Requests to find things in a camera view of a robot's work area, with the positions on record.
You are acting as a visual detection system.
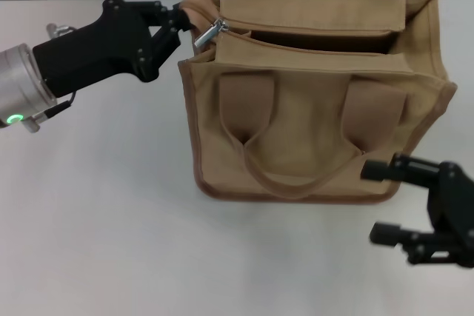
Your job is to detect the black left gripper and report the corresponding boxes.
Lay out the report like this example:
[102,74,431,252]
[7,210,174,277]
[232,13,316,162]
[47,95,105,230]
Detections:
[32,0,194,97]

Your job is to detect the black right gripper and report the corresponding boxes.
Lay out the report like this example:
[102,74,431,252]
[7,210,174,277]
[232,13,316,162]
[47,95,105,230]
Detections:
[361,152,474,269]

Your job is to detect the silver metal zipper pull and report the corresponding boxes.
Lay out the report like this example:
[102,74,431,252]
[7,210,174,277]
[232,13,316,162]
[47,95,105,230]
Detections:
[194,18,230,49]

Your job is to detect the khaki canvas food bag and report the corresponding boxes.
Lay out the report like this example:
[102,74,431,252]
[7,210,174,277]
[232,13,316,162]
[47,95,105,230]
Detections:
[177,0,458,206]

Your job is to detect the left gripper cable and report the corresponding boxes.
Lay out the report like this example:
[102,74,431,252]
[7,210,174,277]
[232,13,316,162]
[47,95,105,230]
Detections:
[33,90,77,124]

